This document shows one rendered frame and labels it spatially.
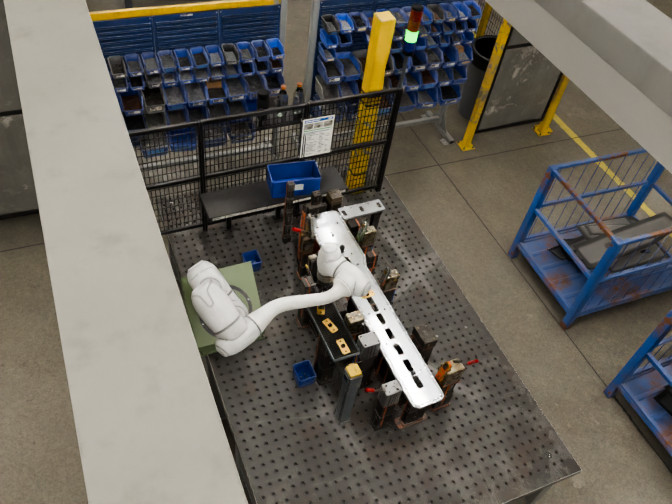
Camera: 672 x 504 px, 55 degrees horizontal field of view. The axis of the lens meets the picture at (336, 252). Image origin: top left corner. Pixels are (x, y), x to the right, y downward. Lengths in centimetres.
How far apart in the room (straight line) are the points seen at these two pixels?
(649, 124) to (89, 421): 80
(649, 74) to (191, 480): 79
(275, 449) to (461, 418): 100
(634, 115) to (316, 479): 261
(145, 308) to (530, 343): 458
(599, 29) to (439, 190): 483
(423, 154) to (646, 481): 328
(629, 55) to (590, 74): 8
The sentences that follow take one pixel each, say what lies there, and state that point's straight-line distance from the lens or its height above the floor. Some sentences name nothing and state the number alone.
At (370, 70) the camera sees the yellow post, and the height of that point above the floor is 167.
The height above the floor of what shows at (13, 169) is 58.
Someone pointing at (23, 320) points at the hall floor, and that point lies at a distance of 483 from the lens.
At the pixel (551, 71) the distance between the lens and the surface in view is 644.
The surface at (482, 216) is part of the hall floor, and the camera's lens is 569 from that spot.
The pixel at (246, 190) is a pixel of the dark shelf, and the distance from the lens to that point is 398.
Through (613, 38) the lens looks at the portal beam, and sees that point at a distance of 101.
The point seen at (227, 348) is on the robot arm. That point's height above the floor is 147.
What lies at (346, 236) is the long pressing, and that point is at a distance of 380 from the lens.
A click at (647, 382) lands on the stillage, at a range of 494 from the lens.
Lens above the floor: 373
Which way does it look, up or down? 47 degrees down
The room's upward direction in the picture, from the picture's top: 10 degrees clockwise
